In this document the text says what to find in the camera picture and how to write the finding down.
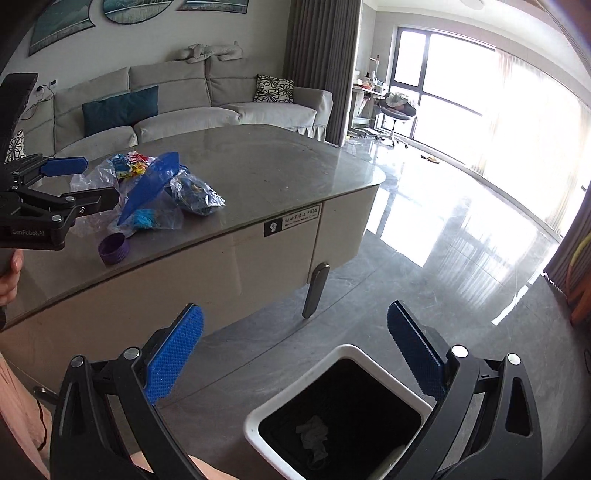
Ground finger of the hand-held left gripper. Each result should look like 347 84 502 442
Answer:
9 156 88 185
18 187 121 232

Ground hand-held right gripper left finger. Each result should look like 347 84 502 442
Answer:
48 303 206 480

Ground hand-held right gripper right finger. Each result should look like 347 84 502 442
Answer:
387 300 544 480

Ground colourful plastic bag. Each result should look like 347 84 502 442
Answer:
69 151 155 195

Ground bluish plastic bag blue contents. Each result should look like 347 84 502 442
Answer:
108 151 184 238

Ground white trash bin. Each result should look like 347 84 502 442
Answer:
245 344 437 480

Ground person's left hand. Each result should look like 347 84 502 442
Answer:
0 249 23 306

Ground purple bottle cap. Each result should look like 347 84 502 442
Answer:
98 233 131 266

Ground floral black white pillow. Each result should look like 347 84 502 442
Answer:
253 74 295 104
4 129 26 162

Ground teal pillow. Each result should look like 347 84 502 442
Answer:
82 85 160 138

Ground grey coffee table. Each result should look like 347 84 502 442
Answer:
0 124 387 393

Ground clear bag dark blue contents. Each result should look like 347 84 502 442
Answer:
168 167 226 217

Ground grey metal table leg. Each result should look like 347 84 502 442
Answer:
302 262 331 319

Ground person's leg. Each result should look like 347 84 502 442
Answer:
131 450 227 480

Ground light grey sofa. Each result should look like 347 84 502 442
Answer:
9 59 334 158

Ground white crumpled tissue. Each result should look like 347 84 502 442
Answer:
295 415 329 462

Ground person's pink clothing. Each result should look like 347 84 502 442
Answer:
0 353 51 480

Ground brown curtain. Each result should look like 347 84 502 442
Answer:
542 203 591 324

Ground grey stuffed toy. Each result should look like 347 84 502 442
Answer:
178 41 244 63

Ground black white table sticker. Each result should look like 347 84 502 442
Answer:
264 203 322 238

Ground swivel chair with clothes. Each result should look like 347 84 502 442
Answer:
376 91 420 148

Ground white sheer curtain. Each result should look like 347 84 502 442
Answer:
471 46 591 241

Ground grey curtain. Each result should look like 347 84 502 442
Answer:
283 0 363 146

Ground cluttered white desk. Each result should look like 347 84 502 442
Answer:
351 55 393 134

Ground black charger cable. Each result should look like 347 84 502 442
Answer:
21 85 54 121

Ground curved teal wall picture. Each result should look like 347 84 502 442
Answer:
178 0 241 12
28 0 93 56

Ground round teal wall picture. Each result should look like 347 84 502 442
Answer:
102 0 160 24

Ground dark window frame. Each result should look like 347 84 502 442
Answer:
392 25 497 162

